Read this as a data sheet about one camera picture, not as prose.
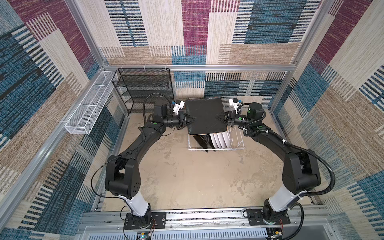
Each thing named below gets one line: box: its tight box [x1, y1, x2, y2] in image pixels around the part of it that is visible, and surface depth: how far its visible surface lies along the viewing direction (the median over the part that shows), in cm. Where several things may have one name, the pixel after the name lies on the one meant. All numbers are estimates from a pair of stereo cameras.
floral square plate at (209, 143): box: [204, 134, 216, 149], surface depth 90 cm
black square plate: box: [184, 97, 227, 136], surface depth 79 cm
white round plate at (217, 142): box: [213, 133, 223, 149], surface depth 89 cm
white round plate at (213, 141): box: [210, 134, 219, 149], surface depth 89 cm
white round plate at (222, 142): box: [218, 132, 228, 149], surface depth 89 cm
